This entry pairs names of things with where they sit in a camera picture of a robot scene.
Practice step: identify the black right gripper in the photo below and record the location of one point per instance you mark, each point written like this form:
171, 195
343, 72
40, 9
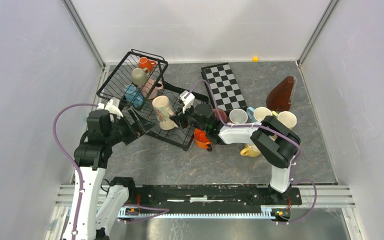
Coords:
178, 119

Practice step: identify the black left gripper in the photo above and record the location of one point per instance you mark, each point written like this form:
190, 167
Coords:
139, 128

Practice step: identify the cream mug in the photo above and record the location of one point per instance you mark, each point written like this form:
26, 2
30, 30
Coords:
163, 110

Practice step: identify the blue cup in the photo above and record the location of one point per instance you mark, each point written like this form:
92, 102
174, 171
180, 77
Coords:
134, 96

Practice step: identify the orange cup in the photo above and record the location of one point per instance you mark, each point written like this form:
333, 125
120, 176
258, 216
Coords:
201, 140

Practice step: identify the pink floral mug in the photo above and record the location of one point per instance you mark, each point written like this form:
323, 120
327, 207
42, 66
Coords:
220, 115

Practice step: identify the salmon pink mug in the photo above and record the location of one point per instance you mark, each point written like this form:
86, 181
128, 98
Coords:
238, 116

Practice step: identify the light blue mug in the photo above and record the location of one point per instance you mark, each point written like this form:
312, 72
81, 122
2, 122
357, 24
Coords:
258, 114

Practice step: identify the yellow cup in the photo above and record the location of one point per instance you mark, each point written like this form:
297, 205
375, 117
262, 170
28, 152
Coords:
250, 150

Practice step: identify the yellow mug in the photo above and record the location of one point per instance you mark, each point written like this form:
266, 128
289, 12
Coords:
287, 118

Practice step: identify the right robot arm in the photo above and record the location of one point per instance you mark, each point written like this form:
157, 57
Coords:
277, 143

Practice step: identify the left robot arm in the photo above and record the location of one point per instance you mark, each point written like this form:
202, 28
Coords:
106, 127

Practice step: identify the pale pink mug in rack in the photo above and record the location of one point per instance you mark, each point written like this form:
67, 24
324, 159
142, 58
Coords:
151, 87

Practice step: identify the black dish rack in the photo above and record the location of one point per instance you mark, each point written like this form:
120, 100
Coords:
179, 137

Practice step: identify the beige mug in basket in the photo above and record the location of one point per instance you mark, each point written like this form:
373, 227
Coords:
139, 76

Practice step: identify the black white chessboard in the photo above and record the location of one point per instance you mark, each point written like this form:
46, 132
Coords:
224, 87

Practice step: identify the orange mug in basket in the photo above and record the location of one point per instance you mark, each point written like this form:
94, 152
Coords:
147, 64

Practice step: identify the brown wedge object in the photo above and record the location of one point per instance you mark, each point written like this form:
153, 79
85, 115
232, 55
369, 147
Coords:
280, 98

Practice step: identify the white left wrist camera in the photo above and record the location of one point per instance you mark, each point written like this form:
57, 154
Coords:
112, 106

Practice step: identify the black wire basket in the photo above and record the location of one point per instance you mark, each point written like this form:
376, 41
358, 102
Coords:
122, 71

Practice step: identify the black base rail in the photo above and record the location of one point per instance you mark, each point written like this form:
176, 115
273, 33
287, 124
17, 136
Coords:
213, 198

